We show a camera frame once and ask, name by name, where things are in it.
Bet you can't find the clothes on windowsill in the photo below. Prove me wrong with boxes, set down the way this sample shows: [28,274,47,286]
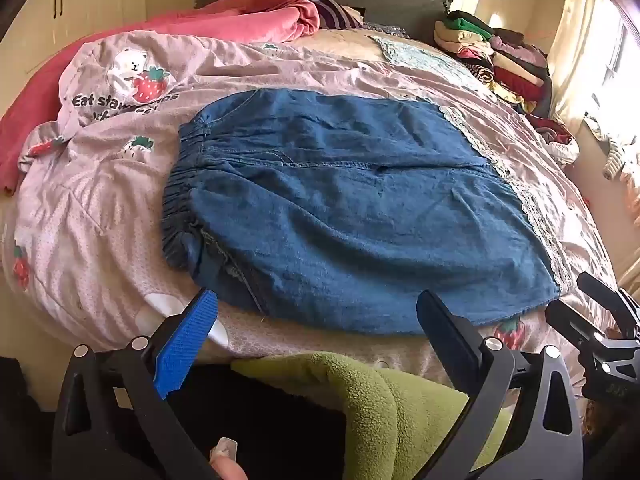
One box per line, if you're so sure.
[582,110,640,183]

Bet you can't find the beige pillow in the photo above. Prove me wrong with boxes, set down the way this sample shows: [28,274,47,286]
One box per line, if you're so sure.
[307,27,401,50]

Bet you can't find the person's left hand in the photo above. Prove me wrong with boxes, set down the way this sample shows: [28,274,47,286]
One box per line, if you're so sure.
[207,437,249,480]

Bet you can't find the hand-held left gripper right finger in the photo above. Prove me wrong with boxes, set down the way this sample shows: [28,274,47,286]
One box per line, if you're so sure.
[416,289,583,480]

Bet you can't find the cream wardrobe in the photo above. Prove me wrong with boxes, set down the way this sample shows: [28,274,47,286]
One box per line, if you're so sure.
[0,0,168,81]

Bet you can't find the window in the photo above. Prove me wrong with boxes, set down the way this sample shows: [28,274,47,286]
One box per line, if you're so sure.
[595,5,640,108]

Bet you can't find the pile of folded clothes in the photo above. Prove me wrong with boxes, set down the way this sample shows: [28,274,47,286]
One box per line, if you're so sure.
[432,10,556,116]

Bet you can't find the pink fleece blanket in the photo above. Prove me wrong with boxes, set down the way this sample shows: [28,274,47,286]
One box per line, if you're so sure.
[0,0,321,196]

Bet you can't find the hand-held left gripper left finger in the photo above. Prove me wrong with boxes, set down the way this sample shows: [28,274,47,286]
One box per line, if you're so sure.
[50,287,221,480]

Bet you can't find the cream curtain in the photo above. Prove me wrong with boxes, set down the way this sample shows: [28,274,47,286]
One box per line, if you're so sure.
[547,0,628,136]

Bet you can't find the green fleece garment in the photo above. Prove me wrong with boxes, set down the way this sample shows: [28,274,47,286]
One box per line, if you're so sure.
[232,352,512,480]

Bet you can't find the red and white crumpled clothes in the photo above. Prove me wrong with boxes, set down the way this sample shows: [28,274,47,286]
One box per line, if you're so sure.
[525,112,581,166]

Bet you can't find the purple striped garment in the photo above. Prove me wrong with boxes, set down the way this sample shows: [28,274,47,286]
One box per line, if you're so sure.
[300,0,367,31]

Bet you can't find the pink strawberry printed duvet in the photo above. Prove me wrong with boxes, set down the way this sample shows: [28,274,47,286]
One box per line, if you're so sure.
[0,30,621,361]

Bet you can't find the light blue lace cloth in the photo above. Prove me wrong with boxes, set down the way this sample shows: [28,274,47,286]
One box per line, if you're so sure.
[372,35,478,92]

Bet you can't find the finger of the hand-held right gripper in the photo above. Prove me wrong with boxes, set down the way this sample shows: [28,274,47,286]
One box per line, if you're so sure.
[544,301,610,357]
[576,271,640,323]

